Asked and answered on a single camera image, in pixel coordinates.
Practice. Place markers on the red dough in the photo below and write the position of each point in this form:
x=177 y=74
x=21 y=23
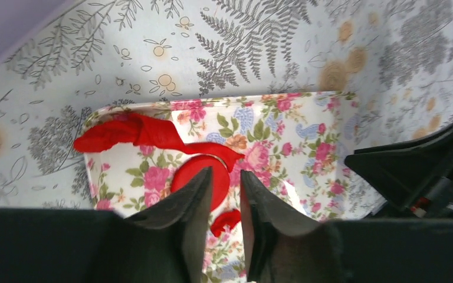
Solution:
x=220 y=177

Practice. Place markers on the floral tray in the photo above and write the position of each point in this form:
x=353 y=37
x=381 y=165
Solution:
x=294 y=143

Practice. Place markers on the red dough ring scrap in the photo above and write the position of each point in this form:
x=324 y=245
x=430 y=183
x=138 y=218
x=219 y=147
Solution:
x=141 y=130

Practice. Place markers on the floral table mat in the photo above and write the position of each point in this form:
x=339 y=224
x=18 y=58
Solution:
x=397 y=55

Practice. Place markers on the small red dough scrap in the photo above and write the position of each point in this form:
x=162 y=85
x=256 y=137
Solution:
x=225 y=220

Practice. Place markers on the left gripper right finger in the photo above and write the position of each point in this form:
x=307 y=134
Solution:
x=282 y=244

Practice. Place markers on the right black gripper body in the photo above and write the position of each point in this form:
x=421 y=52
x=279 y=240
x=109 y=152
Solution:
x=415 y=177

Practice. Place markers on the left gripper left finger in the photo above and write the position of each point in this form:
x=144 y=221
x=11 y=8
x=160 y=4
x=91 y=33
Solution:
x=165 y=243

